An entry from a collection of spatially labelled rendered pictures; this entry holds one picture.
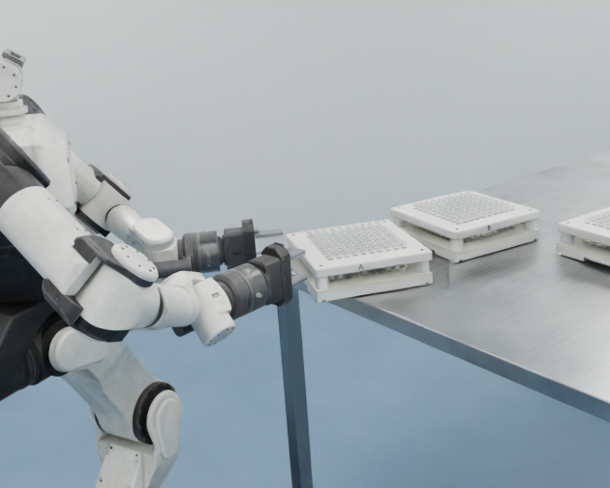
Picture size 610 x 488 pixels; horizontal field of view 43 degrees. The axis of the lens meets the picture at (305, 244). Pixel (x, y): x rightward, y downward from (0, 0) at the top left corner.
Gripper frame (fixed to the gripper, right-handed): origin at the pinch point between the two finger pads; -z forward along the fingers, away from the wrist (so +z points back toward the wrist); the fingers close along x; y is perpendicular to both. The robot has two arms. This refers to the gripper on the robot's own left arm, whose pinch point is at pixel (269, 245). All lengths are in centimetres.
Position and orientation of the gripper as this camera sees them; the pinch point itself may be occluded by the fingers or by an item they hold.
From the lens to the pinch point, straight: 164.2
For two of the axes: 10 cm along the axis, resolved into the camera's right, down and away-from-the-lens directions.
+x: 0.6, 9.4, 3.2
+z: -9.9, 1.0, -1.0
